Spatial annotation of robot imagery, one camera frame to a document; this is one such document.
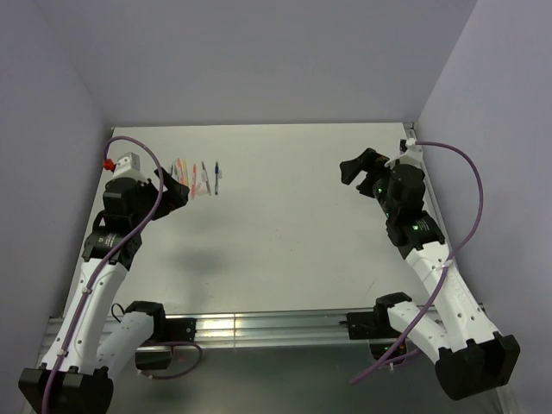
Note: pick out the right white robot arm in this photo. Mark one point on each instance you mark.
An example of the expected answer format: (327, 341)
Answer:
(470, 355)

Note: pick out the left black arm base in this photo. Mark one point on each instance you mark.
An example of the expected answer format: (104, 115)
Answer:
(157, 352)

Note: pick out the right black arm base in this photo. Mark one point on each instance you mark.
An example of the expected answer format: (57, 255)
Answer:
(373, 326)

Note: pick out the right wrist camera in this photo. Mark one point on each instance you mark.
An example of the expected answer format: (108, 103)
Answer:
(410, 153)

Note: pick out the red highlighter pen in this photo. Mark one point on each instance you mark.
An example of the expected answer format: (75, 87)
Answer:
(194, 182)

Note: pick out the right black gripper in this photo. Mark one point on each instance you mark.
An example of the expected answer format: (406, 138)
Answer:
(369, 161)

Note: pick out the yellow highlighter pen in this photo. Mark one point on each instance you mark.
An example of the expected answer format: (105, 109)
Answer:
(180, 172)

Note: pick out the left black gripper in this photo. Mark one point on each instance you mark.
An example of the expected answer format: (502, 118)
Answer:
(174, 196)

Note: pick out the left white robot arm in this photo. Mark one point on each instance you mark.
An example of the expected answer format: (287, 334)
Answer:
(78, 372)

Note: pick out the aluminium mounting rail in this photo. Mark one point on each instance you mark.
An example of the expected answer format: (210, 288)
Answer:
(308, 328)

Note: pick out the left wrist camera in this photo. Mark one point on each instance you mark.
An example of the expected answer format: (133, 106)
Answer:
(127, 166)

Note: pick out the orange highlighter pen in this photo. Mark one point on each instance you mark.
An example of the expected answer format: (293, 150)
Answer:
(185, 175)

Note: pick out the blue pen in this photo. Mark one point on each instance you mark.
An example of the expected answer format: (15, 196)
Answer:
(217, 177)

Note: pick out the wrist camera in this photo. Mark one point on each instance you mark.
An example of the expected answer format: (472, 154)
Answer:
(127, 166)
(410, 153)

